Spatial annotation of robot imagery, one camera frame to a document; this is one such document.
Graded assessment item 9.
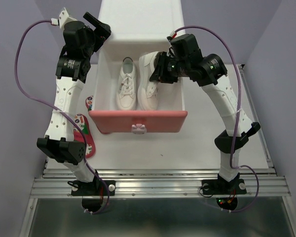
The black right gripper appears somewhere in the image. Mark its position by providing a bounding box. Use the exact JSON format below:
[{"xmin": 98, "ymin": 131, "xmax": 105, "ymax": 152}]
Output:
[{"xmin": 149, "ymin": 51, "xmax": 190, "ymax": 83}]

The white sneaker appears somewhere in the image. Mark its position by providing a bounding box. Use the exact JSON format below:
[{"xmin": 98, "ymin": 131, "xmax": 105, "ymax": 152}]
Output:
[
  {"xmin": 116, "ymin": 57, "xmax": 137, "ymax": 111},
  {"xmin": 137, "ymin": 51, "xmax": 158, "ymax": 111}
]

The pink drawer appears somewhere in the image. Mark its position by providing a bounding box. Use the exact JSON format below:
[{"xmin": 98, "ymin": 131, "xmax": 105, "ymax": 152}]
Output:
[{"xmin": 89, "ymin": 41, "xmax": 187, "ymax": 134}]

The white shoe cabinet body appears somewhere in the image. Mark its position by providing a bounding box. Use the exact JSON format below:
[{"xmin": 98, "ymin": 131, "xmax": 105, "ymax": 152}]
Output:
[{"xmin": 99, "ymin": 0, "xmax": 184, "ymax": 43}]

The red patterned slipper near arm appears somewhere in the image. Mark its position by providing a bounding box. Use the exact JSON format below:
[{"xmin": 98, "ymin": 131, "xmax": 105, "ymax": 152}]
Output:
[{"xmin": 72, "ymin": 113, "xmax": 97, "ymax": 158}]

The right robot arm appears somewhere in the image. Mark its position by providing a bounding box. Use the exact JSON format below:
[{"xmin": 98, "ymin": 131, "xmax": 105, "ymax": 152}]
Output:
[{"xmin": 148, "ymin": 34, "xmax": 260, "ymax": 193}]

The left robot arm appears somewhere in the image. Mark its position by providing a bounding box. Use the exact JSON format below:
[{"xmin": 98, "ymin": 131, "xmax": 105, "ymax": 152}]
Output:
[{"xmin": 37, "ymin": 8, "xmax": 111, "ymax": 195}]

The red patterned slipper near cabinet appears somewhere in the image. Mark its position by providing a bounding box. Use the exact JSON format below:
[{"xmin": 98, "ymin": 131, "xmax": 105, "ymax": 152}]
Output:
[{"xmin": 85, "ymin": 96, "xmax": 93, "ymax": 111}]

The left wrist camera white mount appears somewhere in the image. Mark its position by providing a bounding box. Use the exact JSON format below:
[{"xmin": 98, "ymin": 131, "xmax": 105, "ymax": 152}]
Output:
[{"xmin": 51, "ymin": 7, "xmax": 76, "ymax": 30}]

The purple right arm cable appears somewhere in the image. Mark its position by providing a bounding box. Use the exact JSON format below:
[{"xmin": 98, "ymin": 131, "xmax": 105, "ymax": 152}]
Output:
[{"xmin": 175, "ymin": 25, "xmax": 259, "ymax": 214}]

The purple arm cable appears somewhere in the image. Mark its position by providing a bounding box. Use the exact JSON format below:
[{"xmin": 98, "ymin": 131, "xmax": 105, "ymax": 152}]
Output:
[
  {"xmin": 175, "ymin": 25, "xmax": 259, "ymax": 214},
  {"xmin": 14, "ymin": 19, "xmax": 111, "ymax": 215}
]

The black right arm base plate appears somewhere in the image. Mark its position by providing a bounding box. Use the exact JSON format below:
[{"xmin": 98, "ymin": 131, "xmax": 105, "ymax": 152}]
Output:
[{"xmin": 199, "ymin": 179, "xmax": 247, "ymax": 197}]

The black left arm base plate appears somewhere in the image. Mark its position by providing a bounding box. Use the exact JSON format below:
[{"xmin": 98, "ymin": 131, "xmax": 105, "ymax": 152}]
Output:
[{"xmin": 67, "ymin": 180, "xmax": 108, "ymax": 196}]

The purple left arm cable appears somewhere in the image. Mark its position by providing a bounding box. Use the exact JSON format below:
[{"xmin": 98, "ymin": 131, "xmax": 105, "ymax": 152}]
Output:
[{"xmin": 14, "ymin": 19, "xmax": 111, "ymax": 215}]

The aluminium rail frame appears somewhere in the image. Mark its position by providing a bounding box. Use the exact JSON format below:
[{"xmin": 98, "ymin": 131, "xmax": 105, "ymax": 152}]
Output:
[{"xmin": 20, "ymin": 78, "xmax": 296, "ymax": 237}]

